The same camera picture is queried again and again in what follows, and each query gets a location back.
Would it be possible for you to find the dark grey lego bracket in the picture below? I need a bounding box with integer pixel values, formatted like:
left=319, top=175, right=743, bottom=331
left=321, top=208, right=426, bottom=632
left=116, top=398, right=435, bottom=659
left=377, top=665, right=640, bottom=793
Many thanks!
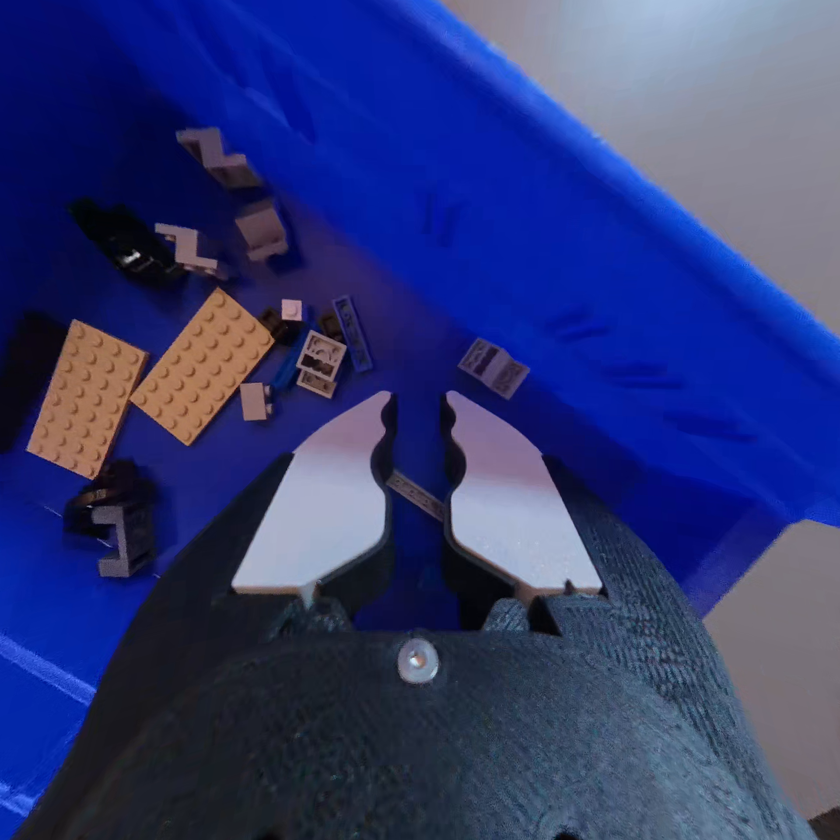
left=63, top=459, right=158, bottom=578

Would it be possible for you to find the blue storage bin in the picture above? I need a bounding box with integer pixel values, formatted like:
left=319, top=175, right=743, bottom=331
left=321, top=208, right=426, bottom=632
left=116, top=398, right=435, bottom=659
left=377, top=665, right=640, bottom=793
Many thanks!
left=0, top=0, right=840, bottom=840

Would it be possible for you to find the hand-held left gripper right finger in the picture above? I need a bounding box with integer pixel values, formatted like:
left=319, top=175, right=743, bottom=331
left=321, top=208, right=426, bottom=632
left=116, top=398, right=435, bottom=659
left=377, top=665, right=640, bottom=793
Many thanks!
left=438, top=389, right=606, bottom=618

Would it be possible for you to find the printed grey lego tile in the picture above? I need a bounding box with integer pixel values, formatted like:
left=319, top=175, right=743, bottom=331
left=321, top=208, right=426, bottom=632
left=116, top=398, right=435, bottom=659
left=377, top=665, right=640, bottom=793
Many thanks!
left=457, top=338, right=531, bottom=399

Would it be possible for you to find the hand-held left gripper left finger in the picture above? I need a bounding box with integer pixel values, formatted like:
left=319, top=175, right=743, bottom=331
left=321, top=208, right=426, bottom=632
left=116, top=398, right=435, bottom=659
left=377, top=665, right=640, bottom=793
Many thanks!
left=230, top=390, right=398, bottom=614

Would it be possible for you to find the grey lego strip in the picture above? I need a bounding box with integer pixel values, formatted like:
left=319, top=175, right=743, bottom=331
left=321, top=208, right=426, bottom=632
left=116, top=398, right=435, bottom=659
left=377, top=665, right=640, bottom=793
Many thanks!
left=387, top=471, right=448, bottom=523

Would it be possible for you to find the tan lego plate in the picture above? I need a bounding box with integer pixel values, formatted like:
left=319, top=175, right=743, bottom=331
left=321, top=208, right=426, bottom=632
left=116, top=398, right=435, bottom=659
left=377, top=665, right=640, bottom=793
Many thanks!
left=26, top=319, right=151, bottom=480
left=130, top=287, right=277, bottom=447

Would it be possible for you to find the blue lego strip plate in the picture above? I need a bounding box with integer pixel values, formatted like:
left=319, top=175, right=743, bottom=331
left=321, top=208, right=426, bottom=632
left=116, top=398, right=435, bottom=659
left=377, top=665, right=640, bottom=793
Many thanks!
left=331, top=297, right=374, bottom=371

